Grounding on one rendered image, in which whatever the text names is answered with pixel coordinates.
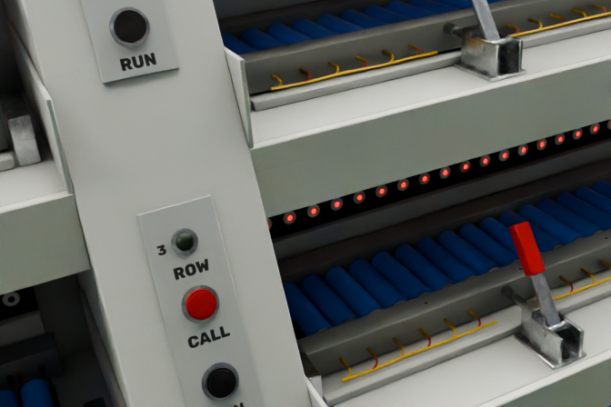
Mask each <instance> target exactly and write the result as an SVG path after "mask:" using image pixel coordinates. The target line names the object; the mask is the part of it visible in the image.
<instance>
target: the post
mask: <svg viewBox="0 0 611 407"><path fill-rule="evenodd" d="M3 3H4V6H5V12H6V16H7V19H8V20H11V21H12V23H13V25H14V27H15V30H16V32H17V33H18V35H19V37H20V39H21V40H22V42H23V44H24V46H25V49H26V51H27V53H28V54H29V56H30V58H31V60H32V62H33V64H34V66H35V69H36V71H37V72H38V73H39V75H40V77H41V79H42V81H43V83H44V85H45V88H46V90H47V92H48V93H49V95H50V97H51V99H52V102H53V106H54V109H55V117H56V121H57V124H58V128H59V133H60V136H61V140H62V144H63V148H64V152H65V159H66V162H67V167H68V171H69V174H70V178H71V183H72V186H73V190H74V194H75V201H76V205H77V209H78V213H79V217H80V221H81V224H82V229H83V233H84V237H85V244H86V248H87V251H88V255H89V259H90V263H91V267H92V268H91V269H90V270H86V271H83V272H80V273H77V274H76V275H77V279H78V282H79V285H80V289H81V290H84V291H85V296H86V298H87V301H88V303H89V306H90V308H91V311H92V314H93V316H94V318H95V323H96V325H97V328H98V331H99V333H100V335H101V338H102V341H103V343H104V346H105V350H106V352H107V355H108V358H109V360H110V363H111V365H112V368H113V370H114V373H115V377H116V379H117V382H118V385H119V387H120V390H121V393H122V395H123V397H124V400H125V404H126V407H186V403H185V396H184V394H183V390H182V386H181V382H180V379H179V375H178V371H177V369H176V365H175V358H174V355H173V351H172V348H171V344H170V341H169V337H168V333H167V329H166V327H165V320H164V316H163V313H162V309H161V306H160V302H159V299H158V295H157V291H156V288H155V282H154V278H153V275H152V271H151V267H150V264H149V261H148V257H147V253H146V249H145V244H144V240H143V236H142V233H141V229H140V225H139V222H138V219H137V215H138V214H141V213H147V212H151V211H154V210H157V209H161V208H165V207H167V206H171V205H175V204H180V203H184V202H187V201H191V200H194V199H198V198H201V197H205V196H208V195H212V199H213V203H214V207H215V213H216V217H217V221H218V224H219V228H220V232H221V235H222V239H223V243H224V247H225V253H226V257H227V261H228V264H229V268H230V272H231V274H232V278H233V282H234V286H235V292H236V296H237V300H238V303H239V307H240V311H241V314H242V318H243V322H244V326H245V332H246V336H247V340H248V343H249V347H250V351H251V354H252V358H253V362H254V366H255V372H256V376H257V380H258V383H259V387H260V391H261V394H262V398H263V402H264V406H265V407H313V406H312V403H311V399H310V395H309V391H308V388H307V384H306V378H305V373H304V369H303V365H302V362H301V358H300V354H299V351H298V347H297V343H296V339H295V333H294V329H293V325H292V321H291V317H290V313H289V310H288V306H287V302H286V298H285V292H284V288H283V285H282V281H281V277H280V273H279V269H278V265H277V261H276V258H275V251H274V247H273V244H272V240H271V236H270V232H269V229H268V225H267V221H266V217H265V210H264V206H263V203H262V199H261V195H260V192H259V188H258V184H257V180H256V177H255V170H254V166H253V162H252V158H251V154H250V151H249V147H248V143H247V140H246V136H245V129H244V126H243V122H242V118H241V114H240V110H239V106H238V102H237V99H236V95H235V88H234V85H233V81H232V77H231V74H230V70H229V66H228V62H227V58H226V54H225V48H224V44H223V40H222V36H221V33H220V29H219V25H218V22H217V18H216V14H215V7H214V3H213V0H163V4H164V8H165V14H166V18H167V22H168V25H169V29H170V33H171V36H172V40H173V44H174V48H175V54H176V58H177V62H178V65H179V68H176V69H172V70H168V71H164V72H159V73H154V74H146V75H141V76H137V77H133V78H128V79H124V80H119V81H114V82H110V83H105V84H103V83H102V79H101V75H100V73H99V69H98V65H97V61H96V58H95V52H94V48H93V45H92V41H91V37H90V34H89V31H88V27H87V23H86V20H85V13H84V10H83V7H82V3H81V0H3Z"/></svg>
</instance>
